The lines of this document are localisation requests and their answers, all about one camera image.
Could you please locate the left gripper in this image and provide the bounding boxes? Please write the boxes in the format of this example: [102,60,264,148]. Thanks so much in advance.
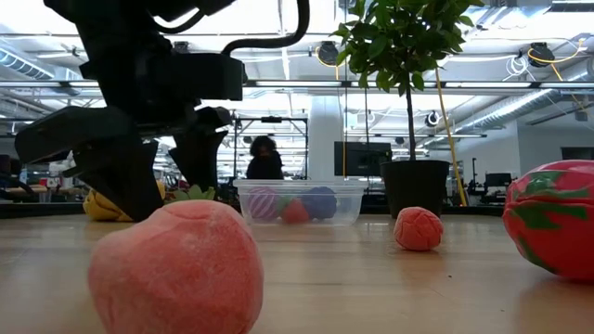
[64,27,247,223]

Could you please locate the red toy strawberry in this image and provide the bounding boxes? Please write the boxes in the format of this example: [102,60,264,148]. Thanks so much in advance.
[162,184,217,206]
[277,195,311,225]

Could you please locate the pink toy peach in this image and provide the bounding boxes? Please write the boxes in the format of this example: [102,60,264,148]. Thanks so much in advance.
[86,199,265,334]

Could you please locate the purple striped toy ball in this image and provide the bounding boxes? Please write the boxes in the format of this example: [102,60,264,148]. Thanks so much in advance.
[245,186,279,221]

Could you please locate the purple toy grape bunch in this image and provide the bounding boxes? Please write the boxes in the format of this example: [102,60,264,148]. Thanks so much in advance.
[301,186,339,221]

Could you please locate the pink textured toy fruit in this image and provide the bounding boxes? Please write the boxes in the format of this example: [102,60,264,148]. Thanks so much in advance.
[393,206,445,252]

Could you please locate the red toy dragon fruit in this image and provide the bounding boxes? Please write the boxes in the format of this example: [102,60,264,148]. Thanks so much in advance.
[501,160,594,282]

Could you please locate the yellow crumpled cloth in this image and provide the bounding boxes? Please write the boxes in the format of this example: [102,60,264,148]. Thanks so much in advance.
[82,179,167,223]

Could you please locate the person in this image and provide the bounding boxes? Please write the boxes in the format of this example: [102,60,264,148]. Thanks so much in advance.
[245,135,285,181]

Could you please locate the clear plastic container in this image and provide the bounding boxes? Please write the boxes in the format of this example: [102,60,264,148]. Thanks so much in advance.
[233,178,369,227]

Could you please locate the black wide monitor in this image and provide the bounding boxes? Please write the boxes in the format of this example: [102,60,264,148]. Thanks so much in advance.
[333,141,394,177]

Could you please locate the green potted plant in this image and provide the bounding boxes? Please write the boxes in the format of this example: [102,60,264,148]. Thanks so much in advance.
[329,0,486,219]

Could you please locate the small black monitor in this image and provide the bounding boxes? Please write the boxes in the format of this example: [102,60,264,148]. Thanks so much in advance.
[484,172,512,189]

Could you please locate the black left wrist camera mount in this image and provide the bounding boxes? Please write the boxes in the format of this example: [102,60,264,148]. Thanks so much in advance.
[13,105,140,164]

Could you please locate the black aluminium table frame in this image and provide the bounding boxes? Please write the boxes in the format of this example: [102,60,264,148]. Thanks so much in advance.
[0,201,507,220]

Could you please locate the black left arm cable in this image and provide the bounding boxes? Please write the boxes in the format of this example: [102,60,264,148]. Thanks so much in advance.
[221,0,311,56]

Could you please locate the yellow hanging cable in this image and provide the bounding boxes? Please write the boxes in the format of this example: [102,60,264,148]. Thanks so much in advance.
[433,69,469,208]

